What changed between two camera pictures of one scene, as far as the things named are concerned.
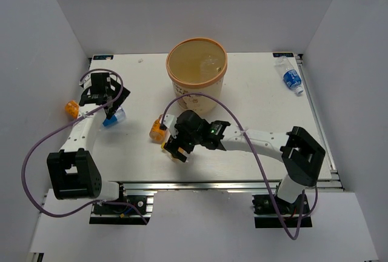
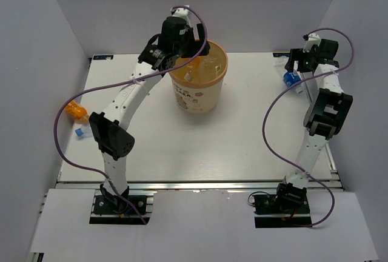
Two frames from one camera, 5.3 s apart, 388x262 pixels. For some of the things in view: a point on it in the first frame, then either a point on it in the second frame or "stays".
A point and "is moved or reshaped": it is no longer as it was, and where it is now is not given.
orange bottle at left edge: [72, 107] stays
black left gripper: [123, 95] → [193, 51]
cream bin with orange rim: [197, 65] stays
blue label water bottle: [291, 77] stays
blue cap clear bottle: [118, 117] is moved or reshaped
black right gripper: [173, 149] → [299, 54]
